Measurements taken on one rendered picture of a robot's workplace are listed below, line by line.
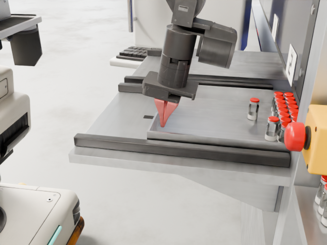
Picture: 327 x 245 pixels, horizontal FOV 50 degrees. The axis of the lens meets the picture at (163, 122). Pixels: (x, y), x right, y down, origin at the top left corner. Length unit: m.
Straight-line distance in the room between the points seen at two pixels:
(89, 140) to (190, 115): 0.24
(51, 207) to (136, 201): 0.56
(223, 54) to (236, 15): 0.88
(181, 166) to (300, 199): 0.20
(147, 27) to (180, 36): 1.01
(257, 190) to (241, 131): 0.12
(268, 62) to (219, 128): 0.51
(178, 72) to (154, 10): 0.97
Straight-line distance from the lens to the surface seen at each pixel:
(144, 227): 1.78
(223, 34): 0.63
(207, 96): 0.89
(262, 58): 1.21
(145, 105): 0.85
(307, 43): 0.61
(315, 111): 0.51
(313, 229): 0.54
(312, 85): 0.54
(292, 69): 0.71
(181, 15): 0.60
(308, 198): 0.59
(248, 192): 0.75
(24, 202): 1.58
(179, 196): 1.96
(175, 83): 0.65
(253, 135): 0.73
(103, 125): 0.77
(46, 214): 1.50
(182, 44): 0.62
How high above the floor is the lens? 1.23
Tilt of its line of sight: 27 degrees down
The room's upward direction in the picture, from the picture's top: straight up
